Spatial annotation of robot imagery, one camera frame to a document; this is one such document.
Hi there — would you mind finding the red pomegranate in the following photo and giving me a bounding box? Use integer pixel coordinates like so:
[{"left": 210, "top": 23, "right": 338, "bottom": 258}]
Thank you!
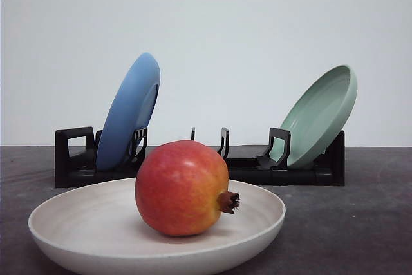
[{"left": 135, "top": 140, "right": 241, "bottom": 236}]

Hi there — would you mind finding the white plate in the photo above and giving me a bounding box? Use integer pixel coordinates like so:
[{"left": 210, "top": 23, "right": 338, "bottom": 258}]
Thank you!
[{"left": 28, "top": 178, "right": 286, "bottom": 275}]

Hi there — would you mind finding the blue plate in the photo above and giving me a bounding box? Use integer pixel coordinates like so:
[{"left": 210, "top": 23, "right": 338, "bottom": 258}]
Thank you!
[{"left": 97, "top": 52, "right": 161, "bottom": 171}]

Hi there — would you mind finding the green plate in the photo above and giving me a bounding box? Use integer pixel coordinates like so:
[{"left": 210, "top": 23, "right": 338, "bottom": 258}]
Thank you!
[{"left": 270, "top": 64, "right": 357, "bottom": 169}]

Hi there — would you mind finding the black plastic dish rack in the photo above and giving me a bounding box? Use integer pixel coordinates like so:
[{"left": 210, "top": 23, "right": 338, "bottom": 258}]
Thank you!
[{"left": 55, "top": 126, "right": 346, "bottom": 187}]

